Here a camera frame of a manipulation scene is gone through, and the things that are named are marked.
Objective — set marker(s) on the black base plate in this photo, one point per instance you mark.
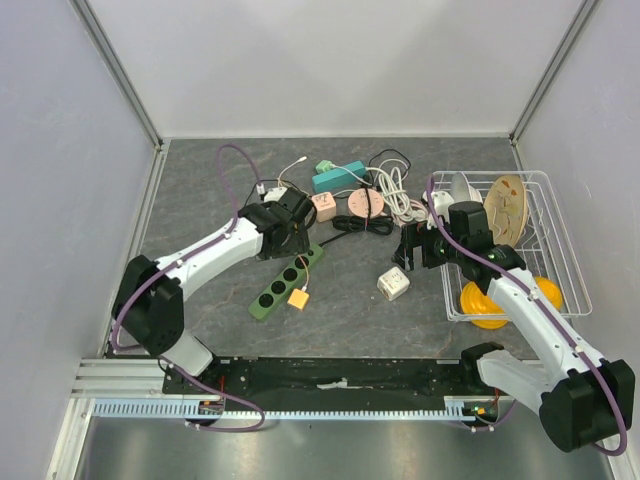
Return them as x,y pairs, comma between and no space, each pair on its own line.
343,383

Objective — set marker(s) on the pink cube socket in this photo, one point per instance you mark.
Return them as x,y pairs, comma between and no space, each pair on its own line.
325,205

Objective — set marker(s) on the light blue cable duct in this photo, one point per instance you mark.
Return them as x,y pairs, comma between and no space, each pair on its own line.
193,409

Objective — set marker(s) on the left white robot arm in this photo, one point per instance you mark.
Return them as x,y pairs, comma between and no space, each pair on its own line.
149,304

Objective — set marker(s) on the yellow bowl front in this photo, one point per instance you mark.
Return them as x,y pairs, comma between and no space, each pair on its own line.
474,302

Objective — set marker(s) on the green power strip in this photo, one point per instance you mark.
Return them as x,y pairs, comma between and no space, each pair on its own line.
295,275

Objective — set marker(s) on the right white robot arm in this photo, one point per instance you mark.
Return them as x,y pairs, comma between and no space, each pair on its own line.
580,397

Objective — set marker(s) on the yellow bowl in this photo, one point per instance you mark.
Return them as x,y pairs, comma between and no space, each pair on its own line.
551,291
474,302

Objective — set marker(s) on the beige patterned plate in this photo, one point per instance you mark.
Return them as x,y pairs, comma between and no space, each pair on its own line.
506,207

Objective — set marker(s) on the white cube adapter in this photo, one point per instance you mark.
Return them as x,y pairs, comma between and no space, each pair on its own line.
393,283

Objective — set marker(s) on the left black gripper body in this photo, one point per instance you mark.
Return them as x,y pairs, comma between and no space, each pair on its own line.
295,244

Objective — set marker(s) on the orange charger plug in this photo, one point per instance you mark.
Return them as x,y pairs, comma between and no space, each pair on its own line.
298,298

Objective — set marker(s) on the teal power strip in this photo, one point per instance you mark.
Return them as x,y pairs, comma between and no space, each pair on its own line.
338,177

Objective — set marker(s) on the yellow bowl right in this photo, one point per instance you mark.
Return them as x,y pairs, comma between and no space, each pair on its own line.
551,291

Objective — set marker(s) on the pink round socket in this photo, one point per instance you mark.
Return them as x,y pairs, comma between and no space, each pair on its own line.
365,203

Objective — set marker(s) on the white wire dish rack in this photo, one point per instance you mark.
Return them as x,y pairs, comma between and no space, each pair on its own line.
544,245

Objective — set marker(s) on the white bowl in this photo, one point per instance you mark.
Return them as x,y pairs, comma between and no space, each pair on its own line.
465,187

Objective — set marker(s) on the light green plug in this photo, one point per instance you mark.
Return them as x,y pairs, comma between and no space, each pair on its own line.
323,166

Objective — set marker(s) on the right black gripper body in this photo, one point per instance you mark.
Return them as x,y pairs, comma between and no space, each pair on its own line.
435,248

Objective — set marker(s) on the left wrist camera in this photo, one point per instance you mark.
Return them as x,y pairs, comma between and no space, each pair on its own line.
272,194

